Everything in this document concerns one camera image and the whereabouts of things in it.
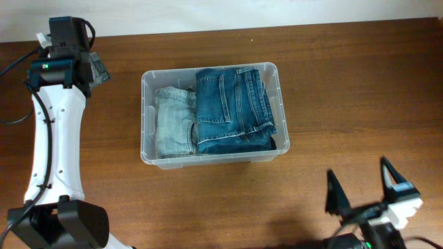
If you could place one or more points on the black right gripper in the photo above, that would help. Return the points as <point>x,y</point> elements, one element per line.
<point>334,205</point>

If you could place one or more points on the clear plastic storage bin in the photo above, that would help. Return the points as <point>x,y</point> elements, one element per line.
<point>185,78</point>

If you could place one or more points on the light blue jeans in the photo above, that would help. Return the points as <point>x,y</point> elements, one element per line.
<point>176,132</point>

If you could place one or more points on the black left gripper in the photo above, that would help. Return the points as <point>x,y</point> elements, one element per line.
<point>64,50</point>

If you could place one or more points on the dark blue jeans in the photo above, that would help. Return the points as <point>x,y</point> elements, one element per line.
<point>233,111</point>

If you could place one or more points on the black garment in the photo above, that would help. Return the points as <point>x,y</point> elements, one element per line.
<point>273,144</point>

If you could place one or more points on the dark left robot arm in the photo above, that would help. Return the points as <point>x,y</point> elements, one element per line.
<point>55,213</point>

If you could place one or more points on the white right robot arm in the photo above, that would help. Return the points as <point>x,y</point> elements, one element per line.
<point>375,225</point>

